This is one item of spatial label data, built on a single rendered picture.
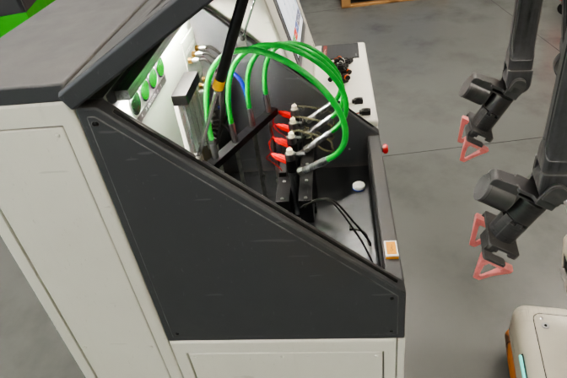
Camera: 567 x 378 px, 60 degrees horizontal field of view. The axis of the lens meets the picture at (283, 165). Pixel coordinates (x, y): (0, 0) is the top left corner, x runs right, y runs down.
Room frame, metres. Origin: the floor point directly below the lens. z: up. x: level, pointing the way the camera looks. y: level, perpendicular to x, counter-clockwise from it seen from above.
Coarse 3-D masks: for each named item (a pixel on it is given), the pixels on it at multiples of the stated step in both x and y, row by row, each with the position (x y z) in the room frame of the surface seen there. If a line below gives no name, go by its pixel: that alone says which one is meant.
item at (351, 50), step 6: (324, 48) 2.06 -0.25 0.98; (330, 48) 2.05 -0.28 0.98; (336, 48) 2.04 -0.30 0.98; (342, 48) 2.03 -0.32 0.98; (348, 48) 2.02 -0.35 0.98; (354, 48) 2.01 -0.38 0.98; (330, 54) 1.99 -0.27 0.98; (336, 54) 1.98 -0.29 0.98; (342, 54) 1.97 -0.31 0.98; (348, 54) 1.96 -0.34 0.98; (354, 54) 1.95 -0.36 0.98
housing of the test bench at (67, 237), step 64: (64, 0) 1.36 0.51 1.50; (128, 0) 1.27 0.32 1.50; (0, 64) 0.93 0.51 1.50; (64, 64) 0.88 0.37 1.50; (0, 128) 0.81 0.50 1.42; (64, 128) 0.79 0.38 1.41; (0, 192) 0.82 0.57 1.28; (64, 192) 0.80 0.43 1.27; (64, 256) 0.81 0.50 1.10; (128, 256) 0.79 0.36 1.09; (64, 320) 0.83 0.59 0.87; (128, 320) 0.80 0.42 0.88
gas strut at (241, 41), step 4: (252, 4) 1.41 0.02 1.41; (252, 8) 1.41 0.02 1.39; (248, 16) 1.41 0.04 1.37; (248, 20) 1.41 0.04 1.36; (244, 32) 1.41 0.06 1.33; (240, 36) 1.41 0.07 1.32; (244, 36) 1.41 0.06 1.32; (240, 40) 1.41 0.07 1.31; (244, 40) 1.41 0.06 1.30; (240, 44) 1.41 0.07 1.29; (244, 44) 1.41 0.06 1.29
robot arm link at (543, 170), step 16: (560, 64) 0.71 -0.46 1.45; (560, 80) 0.69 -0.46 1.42; (560, 96) 0.68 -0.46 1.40; (560, 112) 0.68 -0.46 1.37; (560, 128) 0.68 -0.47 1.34; (544, 144) 0.70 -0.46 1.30; (560, 144) 0.68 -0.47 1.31; (544, 160) 0.68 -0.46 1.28; (560, 160) 0.67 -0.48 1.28; (544, 176) 0.67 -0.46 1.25; (560, 176) 0.67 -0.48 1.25
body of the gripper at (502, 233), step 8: (488, 216) 0.76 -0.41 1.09; (496, 216) 0.73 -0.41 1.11; (504, 216) 0.71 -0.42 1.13; (488, 224) 0.73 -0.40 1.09; (496, 224) 0.71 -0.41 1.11; (504, 224) 0.70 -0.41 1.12; (512, 224) 0.69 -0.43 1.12; (520, 224) 0.68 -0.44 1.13; (488, 232) 0.71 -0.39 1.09; (496, 232) 0.70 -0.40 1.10; (504, 232) 0.69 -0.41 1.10; (512, 232) 0.69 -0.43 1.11; (520, 232) 0.69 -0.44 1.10; (488, 240) 0.69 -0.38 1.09; (496, 240) 0.69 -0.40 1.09; (504, 240) 0.69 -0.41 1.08; (512, 240) 0.69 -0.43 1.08; (488, 248) 0.68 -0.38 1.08; (496, 248) 0.67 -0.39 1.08; (504, 248) 0.67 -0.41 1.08; (512, 248) 0.68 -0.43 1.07; (512, 256) 0.66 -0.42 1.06
